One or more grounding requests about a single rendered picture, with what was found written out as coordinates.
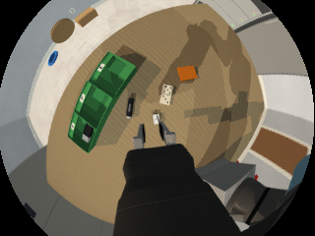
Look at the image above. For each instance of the green rack of three bins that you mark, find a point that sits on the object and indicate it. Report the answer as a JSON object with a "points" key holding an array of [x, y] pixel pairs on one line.
{"points": [[104, 84]]}

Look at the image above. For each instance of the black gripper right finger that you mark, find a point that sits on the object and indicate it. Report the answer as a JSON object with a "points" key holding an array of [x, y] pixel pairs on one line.
{"points": [[168, 137]]}

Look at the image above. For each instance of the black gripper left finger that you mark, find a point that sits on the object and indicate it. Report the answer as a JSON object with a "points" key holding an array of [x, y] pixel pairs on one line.
{"points": [[138, 141]]}

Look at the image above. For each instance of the beige domino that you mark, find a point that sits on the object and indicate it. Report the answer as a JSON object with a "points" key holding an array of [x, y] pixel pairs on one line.
{"points": [[166, 94]]}

